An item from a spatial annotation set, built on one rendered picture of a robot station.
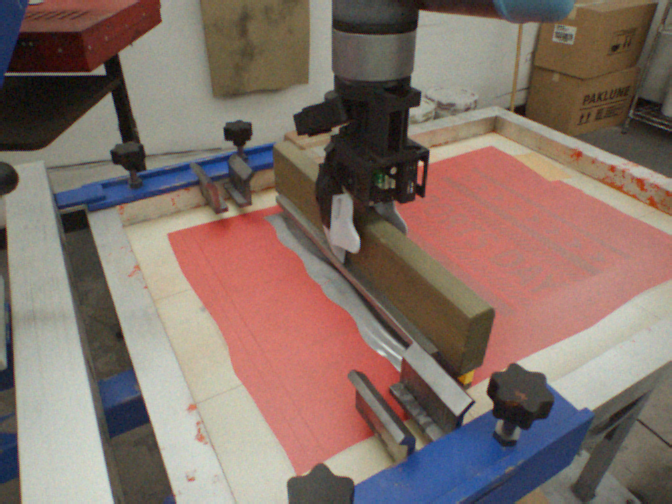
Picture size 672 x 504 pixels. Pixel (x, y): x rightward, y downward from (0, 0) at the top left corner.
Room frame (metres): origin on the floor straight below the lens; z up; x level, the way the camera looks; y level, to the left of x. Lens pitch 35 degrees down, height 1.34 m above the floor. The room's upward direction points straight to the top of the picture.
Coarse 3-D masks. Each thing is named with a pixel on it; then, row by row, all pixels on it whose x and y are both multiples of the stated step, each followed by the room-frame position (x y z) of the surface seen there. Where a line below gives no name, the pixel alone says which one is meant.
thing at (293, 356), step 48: (624, 240) 0.56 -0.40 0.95; (576, 288) 0.46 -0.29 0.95; (624, 288) 0.46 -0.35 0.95; (240, 336) 0.38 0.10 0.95; (288, 336) 0.38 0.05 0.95; (336, 336) 0.38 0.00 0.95; (528, 336) 0.38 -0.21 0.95; (288, 384) 0.31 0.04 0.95; (336, 384) 0.32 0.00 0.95; (384, 384) 0.31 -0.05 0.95; (288, 432) 0.26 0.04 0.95; (336, 432) 0.26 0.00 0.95
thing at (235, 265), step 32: (448, 160) 0.81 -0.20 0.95; (480, 160) 0.81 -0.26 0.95; (512, 160) 0.81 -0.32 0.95; (544, 192) 0.70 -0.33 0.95; (576, 192) 0.70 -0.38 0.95; (224, 224) 0.60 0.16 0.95; (256, 224) 0.60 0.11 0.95; (192, 256) 0.52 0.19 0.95; (224, 256) 0.52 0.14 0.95; (256, 256) 0.52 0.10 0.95; (288, 256) 0.52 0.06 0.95; (192, 288) 0.46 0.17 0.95; (224, 288) 0.46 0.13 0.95; (256, 288) 0.46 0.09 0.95; (288, 288) 0.46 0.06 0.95; (224, 320) 0.40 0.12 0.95
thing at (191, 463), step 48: (432, 144) 0.87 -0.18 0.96; (528, 144) 0.87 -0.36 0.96; (576, 144) 0.80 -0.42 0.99; (192, 192) 0.65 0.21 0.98; (624, 192) 0.69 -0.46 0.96; (96, 240) 0.51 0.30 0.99; (144, 288) 0.42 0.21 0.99; (144, 336) 0.34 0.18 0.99; (144, 384) 0.28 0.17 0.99; (576, 384) 0.28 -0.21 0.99; (624, 384) 0.28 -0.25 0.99; (192, 432) 0.24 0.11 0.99; (192, 480) 0.20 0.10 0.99
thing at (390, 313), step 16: (288, 208) 0.59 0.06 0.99; (304, 224) 0.55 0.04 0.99; (320, 240) 0.51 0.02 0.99; (336, 256) 0.47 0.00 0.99; (352, 272) 0.45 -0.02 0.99; (368, 288) 0.42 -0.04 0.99; (384, 304) 0.39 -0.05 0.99; (400, 320) 0.37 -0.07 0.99; (416, 336) 0.34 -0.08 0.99; (432, 352) 0.32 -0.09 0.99
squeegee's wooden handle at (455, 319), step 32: (288, 160) 0.61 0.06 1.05; (288, 192) 0.61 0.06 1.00; (320, 224) 0.53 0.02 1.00; (384, 224) 0.44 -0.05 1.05; (352, 256) 0.46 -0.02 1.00; (384, 256) 0.41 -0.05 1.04; (416, 256) 0.39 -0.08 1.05; (384, 288) 0.41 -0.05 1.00; (416, 288) 0.36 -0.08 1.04; (448, 288) 0.34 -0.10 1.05; (416, 320) 0.36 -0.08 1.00; (448, 320) 0.32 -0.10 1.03; (480, 320) 0.31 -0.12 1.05; (448, 352) 0.32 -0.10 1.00; (480, 352) 0.31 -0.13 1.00
